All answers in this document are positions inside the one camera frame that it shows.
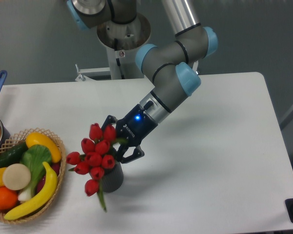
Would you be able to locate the purple red vegetable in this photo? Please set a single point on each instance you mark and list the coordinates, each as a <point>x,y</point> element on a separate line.
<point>56,167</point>

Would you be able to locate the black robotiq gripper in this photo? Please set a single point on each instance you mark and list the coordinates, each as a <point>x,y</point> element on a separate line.
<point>134,127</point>

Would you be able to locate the orange fruit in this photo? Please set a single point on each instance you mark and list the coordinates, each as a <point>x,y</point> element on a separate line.
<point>8,198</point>

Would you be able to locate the red tulip bouquet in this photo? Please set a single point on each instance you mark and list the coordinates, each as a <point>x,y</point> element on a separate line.
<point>98,154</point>

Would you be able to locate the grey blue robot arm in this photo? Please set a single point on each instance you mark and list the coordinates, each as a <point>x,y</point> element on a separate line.
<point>193,42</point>

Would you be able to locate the yellow banana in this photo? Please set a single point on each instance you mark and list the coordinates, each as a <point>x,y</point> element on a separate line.
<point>39,199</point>

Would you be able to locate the white metal base frame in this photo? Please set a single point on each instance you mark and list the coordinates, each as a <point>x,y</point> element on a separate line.
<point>95,72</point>

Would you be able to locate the green cucumber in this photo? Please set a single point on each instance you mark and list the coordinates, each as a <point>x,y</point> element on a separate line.
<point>12,155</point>

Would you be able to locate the green bok choy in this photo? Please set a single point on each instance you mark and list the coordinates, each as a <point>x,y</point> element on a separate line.
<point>33,159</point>

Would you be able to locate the grey ribbed vase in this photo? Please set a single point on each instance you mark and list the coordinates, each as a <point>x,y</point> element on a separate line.
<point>113,178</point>

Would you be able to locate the woven wicker basket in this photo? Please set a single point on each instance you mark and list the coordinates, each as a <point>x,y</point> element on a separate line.
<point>19,138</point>

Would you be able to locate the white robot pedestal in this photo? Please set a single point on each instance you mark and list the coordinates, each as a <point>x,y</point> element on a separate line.
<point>120,29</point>

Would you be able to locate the beige round slice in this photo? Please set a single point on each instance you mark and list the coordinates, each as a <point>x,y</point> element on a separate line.
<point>16,176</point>

